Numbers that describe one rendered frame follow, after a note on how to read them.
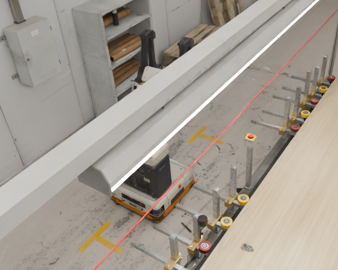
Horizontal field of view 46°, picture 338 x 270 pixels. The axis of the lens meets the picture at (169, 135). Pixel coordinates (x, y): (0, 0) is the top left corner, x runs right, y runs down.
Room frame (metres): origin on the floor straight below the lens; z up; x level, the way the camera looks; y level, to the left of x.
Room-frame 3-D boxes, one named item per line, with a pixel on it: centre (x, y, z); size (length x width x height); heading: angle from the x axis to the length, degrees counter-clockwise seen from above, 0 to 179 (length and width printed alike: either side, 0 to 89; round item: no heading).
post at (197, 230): (1.70, -0.12, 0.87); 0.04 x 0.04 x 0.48; 52
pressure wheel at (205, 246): (1.61, -0.16, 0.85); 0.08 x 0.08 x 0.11
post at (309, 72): (3.26, -1.36, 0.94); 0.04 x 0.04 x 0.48; 52
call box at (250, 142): (2.29, -0.59, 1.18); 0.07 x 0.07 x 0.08; 52
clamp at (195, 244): (1.68, -0.11, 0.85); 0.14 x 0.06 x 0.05; 142
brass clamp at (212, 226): (1.87, -0.26, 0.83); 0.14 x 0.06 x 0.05; 142
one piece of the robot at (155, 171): (2.95, 0.27, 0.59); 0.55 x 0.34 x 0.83; 51
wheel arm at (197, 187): (2.12, -0.33, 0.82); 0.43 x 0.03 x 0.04; 52
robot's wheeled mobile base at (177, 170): (3.02, 0.22, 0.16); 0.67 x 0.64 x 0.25; 141
